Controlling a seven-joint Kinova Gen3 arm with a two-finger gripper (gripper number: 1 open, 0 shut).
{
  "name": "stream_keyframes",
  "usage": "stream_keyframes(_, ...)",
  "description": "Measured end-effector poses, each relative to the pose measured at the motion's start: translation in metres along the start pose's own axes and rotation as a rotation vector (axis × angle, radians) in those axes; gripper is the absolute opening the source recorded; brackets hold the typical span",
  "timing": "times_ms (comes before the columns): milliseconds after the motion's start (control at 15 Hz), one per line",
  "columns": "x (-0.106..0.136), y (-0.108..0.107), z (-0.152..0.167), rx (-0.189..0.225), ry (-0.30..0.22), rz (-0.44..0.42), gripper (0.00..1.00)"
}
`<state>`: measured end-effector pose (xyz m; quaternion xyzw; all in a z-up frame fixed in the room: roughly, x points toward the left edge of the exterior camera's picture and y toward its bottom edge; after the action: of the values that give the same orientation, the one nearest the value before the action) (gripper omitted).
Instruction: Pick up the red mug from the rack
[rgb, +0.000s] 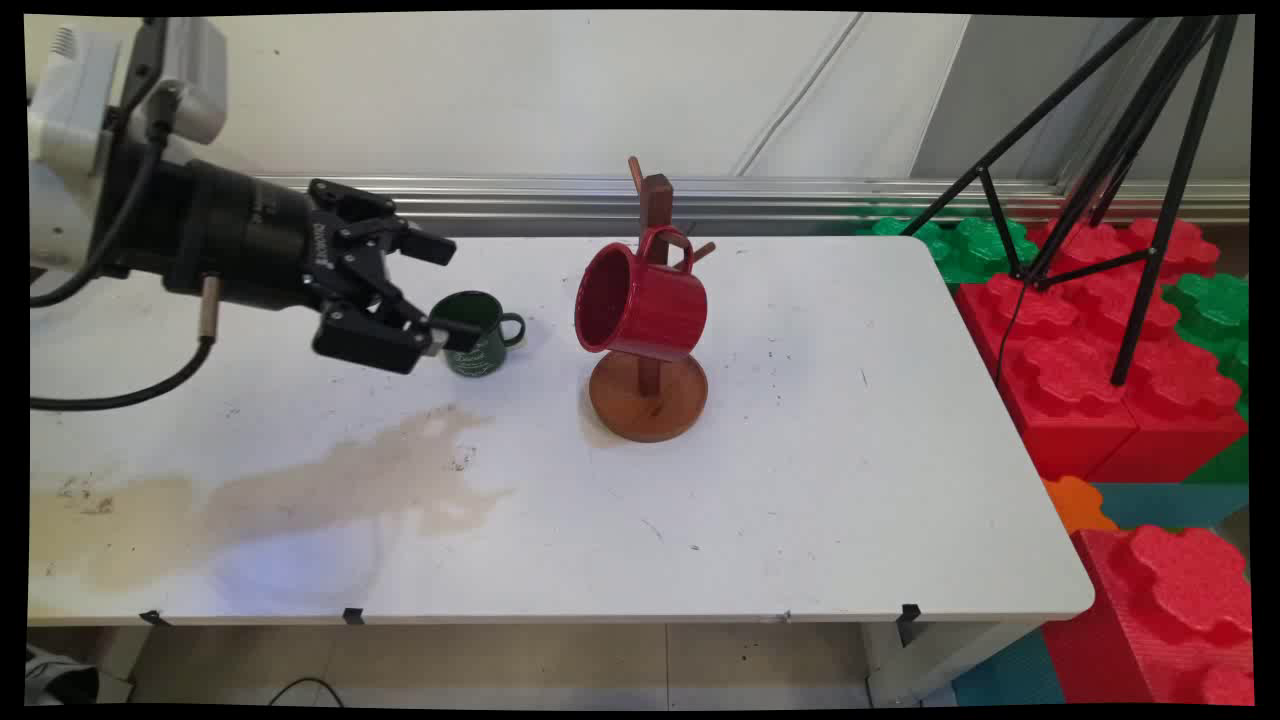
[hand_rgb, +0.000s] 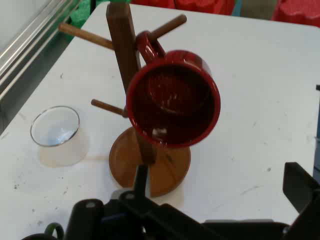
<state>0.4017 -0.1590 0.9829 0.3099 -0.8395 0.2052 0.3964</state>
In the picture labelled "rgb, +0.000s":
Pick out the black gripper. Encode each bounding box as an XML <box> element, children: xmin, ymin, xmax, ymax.
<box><xmin>165</xmin><ymin>160</ymin><xmax>483</xmax><ymax>376</ymax></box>

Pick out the red mug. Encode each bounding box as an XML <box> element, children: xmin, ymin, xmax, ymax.
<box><xmin>574</xmin><ymin>226</ymin><xmax>710</xmax><ymax>363</ymax></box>

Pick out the dark green mug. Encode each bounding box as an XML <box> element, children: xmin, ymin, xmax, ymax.
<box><xmin>430</xmin><ymin>290</ymin><xmax>527</xmax><ymax>379</ymax></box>

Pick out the wooden mug tree stand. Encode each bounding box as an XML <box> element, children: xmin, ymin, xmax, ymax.
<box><xmin>588</xmin><ymin>155</ymin><xmax>718</xmax><ymax>445</ymax></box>

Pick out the grey cloth bundle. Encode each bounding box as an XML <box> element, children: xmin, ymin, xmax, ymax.
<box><xmin>25</xmin><ymin>644</ymin><xmax>103</xmax><ymax>707</ymax></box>

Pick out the green foam block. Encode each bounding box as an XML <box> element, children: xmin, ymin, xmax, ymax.
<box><xmin>1160</xmin><ymin>272</ymin><xmax>1251</xmax><ymax>421</ymax></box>
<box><xmin>868</xmin><ymin>214</ymin><xmax>1041</xmax><ymax>287</ymax></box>

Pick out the white table leg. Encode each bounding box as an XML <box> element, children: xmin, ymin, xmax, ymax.
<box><xmin>863</xmin><ymin>620</ymin><xmax>1043</xmax><ymax>707</ymax></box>

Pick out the red foam block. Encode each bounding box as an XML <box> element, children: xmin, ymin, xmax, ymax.
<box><xmin>953</xmin><ymin>215</ymin><xmax>1223</xmax><ymax>483</ymax></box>
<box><xmin>1040</xmin><ymin>524</ymin><xmax>1256</xmax><ymax>707</ymax></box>
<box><xmin>1088</xmin><ymin>330</ymin><xmax>1251</xmax><ymax>485</ymax></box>

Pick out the orange foam piece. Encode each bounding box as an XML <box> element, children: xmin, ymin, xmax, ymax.
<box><xmin>1040</xmin><ymin>475</ymin><xmax>1120</xmax><ymax>537</ymax></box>

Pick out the teal foam mat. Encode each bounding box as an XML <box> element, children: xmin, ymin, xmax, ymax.
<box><xmin>950</xmin><ymin>628</ymin><xmax>1067</xmax><ymax>707</ymax></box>
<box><xmin>1090</xmin><ymin>482</ymin><xmax>1251</xmax><ymax>532</ymax></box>

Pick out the black tripod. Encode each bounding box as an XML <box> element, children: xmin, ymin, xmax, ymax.
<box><xmin>900</xmin><ymin>15</ymin><xmax>1241</xmax><ymax>388</ymax></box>

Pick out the black cable with metal plug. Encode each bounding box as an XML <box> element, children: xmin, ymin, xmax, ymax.
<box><xmin>28</xmin><ymin>273</ymin><xmax>221</xmax><ymax>413</ymax></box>

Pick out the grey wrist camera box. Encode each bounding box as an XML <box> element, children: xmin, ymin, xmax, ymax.
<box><xmin>118</xmin><ymin>17</ymin><xmax>230</xmax><ymax>147</ymax></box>

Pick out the aluminium rail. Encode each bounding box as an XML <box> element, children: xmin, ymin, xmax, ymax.
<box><xmin>255</xmin><ymin>175</ymin><xmax>1251</xmax><ymax>238</ymax></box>

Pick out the black floor cable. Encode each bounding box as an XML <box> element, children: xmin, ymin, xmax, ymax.
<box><xmin>264</xmin><ymin>677</ymin><xmax>347</xmax><ymax>707</ymax></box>

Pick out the white wall conduit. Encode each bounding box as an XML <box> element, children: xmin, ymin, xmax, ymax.
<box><xmin>732</xmin><ymin>14</ymin><xmax>869</xmax><ymax>179</ymax></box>

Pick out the thin black tripod cable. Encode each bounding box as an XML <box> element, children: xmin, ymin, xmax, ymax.
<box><xmin>994</xmin><ymin>282</ymin><xmax>1033</xmax><ymax>388</ymax></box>

